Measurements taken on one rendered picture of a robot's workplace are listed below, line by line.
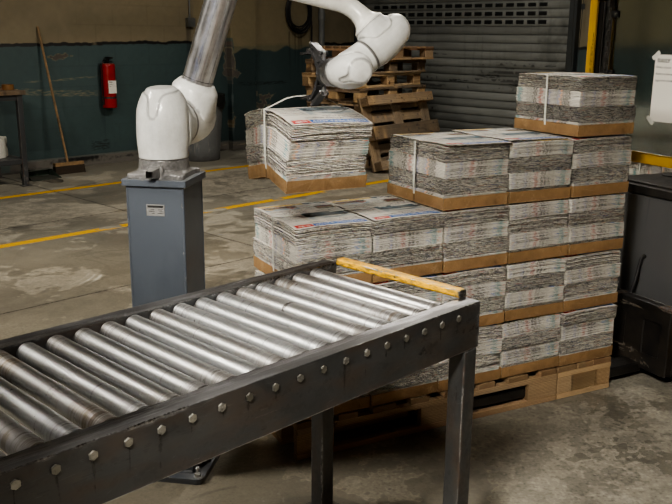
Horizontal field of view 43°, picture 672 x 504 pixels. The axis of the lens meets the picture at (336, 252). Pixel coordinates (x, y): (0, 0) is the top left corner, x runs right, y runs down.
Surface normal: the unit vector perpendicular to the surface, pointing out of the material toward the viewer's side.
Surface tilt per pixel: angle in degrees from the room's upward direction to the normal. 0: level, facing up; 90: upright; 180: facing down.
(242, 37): 90
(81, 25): 90
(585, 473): 0
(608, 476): 0
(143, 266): 90
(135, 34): 90
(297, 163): 101
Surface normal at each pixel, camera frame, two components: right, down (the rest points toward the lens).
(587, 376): 0.46, 0.22
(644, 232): -0.89, 0.11
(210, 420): 0.71, 0.18
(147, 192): -0.16, 0.25
